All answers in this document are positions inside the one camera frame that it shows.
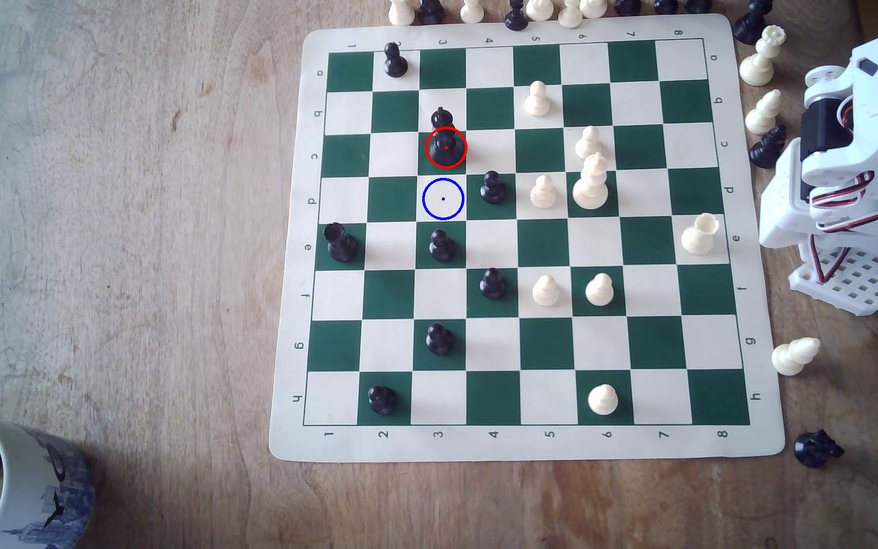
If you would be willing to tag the white queen chess piece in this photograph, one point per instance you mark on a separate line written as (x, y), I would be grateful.
(760, 61)

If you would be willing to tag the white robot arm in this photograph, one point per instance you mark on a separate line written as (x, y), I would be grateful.
(850, 145)

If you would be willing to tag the black king chess piece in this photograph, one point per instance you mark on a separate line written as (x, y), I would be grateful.
(446, 146)

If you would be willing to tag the white mug with skyline print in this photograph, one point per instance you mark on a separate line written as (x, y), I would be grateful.
(35, 488)

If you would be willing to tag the green and white chess mat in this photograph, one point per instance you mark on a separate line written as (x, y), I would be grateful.
(546, 244)

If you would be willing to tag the black pawn chess piece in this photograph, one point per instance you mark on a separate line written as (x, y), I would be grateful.
(394, 61)
(493, 189)
(665, 5)
(439, 341)
(698, 5)
(493, 285)
(441, 247)
(627, 6)
(431, 10)
(382, 399)

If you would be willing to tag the white pawn chess piece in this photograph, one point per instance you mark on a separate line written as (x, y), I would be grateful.
(536, 101)
(543, 194)
(593, 7)
(539, 7)
(603, 400)
(546, 292)
(600, 291)
(570, 14)
(401, 11)
(472, 10)

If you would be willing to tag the white rook chess piece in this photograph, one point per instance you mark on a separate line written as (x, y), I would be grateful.
(698, 235)

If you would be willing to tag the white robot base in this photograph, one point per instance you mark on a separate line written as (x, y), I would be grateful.
(854, 280)

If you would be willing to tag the black rook chess piece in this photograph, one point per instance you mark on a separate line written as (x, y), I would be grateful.
(341, 244)

